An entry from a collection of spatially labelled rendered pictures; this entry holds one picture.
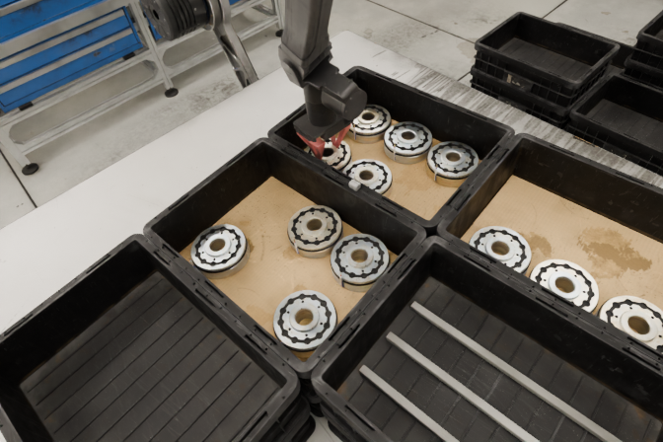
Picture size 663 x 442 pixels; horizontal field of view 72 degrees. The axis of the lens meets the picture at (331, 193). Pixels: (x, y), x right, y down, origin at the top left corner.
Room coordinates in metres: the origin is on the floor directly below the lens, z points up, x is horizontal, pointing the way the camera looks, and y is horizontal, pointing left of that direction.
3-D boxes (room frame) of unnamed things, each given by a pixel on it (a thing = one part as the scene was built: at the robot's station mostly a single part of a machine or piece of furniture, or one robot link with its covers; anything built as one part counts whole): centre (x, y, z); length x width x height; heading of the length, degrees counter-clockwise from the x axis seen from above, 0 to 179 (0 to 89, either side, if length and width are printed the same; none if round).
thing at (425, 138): (0.72, -0.18, 0.86); 0.10 x 0.10 x 0.01
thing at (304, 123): (0.70, 0.00, 0.98); 0.10 x 0.07 x 0.07; 126
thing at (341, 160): (0.70, 0.00, 0.86); 0.10 x 0.10 x 0.01
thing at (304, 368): (0.46, 0.09, 0.92); 0.40 x 0.30 x 0.02; 43
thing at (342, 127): (0.71, -0.01, 0.91); 0.07 x 0.07 x 0.09; 36
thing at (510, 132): (0.67, -0.12, 0.92); 0.40 x 0.30 x 0.02; 43
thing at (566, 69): (1.39, -0.83, 0.37); 0.40 x 0.30 x 0.45; 37
